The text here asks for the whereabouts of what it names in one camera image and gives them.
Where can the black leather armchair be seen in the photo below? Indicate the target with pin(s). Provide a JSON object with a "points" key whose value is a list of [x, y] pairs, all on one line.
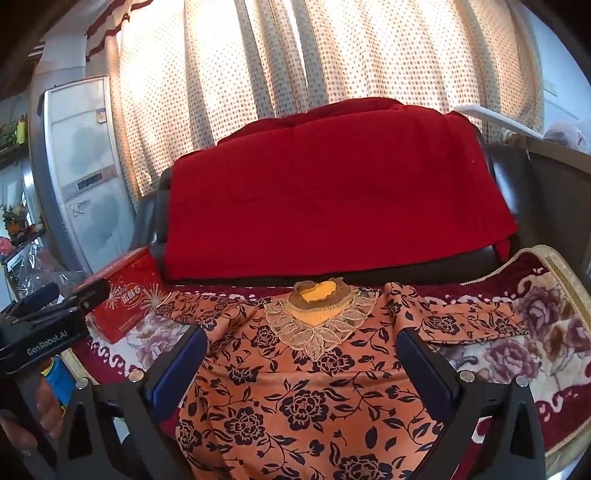
{"points": [[505, 184]]}

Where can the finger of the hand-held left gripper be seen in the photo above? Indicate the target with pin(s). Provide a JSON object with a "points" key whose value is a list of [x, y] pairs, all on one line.
{"points": [[87, 297], [39, 297]]}

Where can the red curtain valance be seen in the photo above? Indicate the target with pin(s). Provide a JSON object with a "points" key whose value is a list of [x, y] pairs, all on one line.
{"points": [[99, 32]]}

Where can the clear plastic wrap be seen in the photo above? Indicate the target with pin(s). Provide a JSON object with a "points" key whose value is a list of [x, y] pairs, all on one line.
{"points": [[41, 272]]}

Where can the maroon floral blanket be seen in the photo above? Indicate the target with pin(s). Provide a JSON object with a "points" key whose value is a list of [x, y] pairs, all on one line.
{"points": [[508, 360]]}

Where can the white board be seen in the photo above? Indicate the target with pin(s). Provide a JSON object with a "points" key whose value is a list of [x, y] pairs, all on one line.
{"points": [[498, 117]]}

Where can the red blanket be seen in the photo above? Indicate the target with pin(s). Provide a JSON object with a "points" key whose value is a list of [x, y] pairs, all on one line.
{"points": [[332, 184]]}

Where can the flower bouquet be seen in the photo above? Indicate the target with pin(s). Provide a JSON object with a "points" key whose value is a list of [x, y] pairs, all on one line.
{"points": [[21, 224]]}

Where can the person's left hand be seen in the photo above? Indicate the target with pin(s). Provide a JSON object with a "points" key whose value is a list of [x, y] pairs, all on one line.
{"points": [[48, 410]]}

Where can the orange floral garment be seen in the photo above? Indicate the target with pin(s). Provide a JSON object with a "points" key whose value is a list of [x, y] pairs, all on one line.
{"points": [[300, 406]]}

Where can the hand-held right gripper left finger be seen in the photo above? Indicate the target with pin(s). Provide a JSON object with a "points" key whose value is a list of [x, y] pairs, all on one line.
{"points": [[178, 374]]}

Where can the red gift box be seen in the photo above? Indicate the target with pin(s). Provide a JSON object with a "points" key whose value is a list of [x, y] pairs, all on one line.
{"points": [[129, 300]]}

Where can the green potted plant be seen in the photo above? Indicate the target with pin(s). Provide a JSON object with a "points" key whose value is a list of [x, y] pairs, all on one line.
{"points": [[11, 131]]}

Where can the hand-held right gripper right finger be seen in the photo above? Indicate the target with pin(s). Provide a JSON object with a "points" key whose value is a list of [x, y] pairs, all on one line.
{"points": [[427, 369]]}

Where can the white standing air conditioner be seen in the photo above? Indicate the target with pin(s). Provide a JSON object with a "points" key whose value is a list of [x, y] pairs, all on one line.
{"points": [[87, 161]]}

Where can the dotted white curtain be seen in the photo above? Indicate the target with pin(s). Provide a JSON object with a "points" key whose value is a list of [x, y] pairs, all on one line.
{"points": [[277, 55]]}

